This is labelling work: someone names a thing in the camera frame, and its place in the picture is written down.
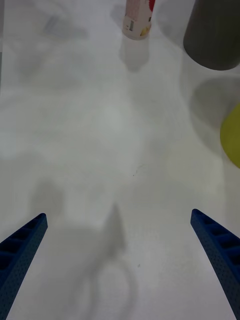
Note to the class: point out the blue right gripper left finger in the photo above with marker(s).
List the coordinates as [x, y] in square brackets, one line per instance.
[22, 252]

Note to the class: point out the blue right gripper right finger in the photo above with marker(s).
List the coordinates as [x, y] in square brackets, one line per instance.
[220, 252]

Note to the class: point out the clear bottle with pink label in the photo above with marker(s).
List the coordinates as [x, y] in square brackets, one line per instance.
[137, 20]

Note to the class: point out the yellow-green plastic bin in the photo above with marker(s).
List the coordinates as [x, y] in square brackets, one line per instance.
[232, 137]

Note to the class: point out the grey plastic bin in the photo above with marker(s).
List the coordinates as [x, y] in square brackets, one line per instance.
[212, 35]

